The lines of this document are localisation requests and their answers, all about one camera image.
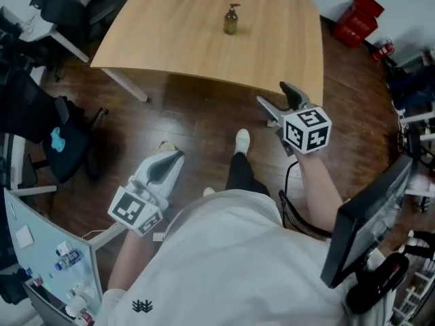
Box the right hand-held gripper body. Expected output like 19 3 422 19
271 102 332 157

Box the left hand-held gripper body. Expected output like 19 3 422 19
107 168 172 238

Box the amber pump bottle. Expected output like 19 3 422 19
222 3 242 35

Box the person's right forearm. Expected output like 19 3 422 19
296 149 345 233

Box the person's left forearm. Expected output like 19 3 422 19
107 228 164 291

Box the clear plastic water bottle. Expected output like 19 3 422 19
54 249 85 272

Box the person's black trouser leg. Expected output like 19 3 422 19
224 151 271 198

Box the pale blue desk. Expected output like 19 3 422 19
3 187 104 326

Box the blue cloth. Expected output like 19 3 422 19
50 126 67 153

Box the red box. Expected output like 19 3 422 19
332 0 385 50

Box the red fire extinguisher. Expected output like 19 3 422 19
370 38 396 62

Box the person's white shirt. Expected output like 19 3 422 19
93 188 392 326

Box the black computer monitor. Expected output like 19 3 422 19
320 154 414 289

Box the white flat box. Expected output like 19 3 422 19
15 225 35 249

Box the black mesh office chair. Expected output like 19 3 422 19
0 69 110 185

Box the white desk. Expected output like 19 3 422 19
0 5 90 64

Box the black cable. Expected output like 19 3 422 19
278 160 334 238

